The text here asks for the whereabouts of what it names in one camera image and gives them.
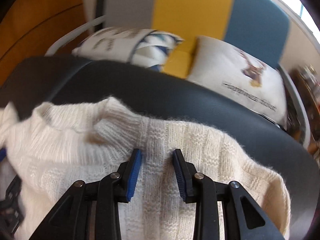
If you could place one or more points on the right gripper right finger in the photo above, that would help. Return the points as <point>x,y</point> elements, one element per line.
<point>218,204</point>

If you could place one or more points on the grey yellow blue sofa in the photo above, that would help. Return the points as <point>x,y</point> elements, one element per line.
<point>258,27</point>

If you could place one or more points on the geometric pattern pillow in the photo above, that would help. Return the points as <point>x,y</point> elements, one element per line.
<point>147,48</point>

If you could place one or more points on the cream knitted sweater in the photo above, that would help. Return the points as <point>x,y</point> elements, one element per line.
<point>60,144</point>

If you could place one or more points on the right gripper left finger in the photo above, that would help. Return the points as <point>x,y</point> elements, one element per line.
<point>90,210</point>

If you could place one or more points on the wooden side desk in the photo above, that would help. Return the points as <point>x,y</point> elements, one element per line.
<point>307,88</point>

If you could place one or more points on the white deer print pillow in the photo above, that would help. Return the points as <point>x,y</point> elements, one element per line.
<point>237,75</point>

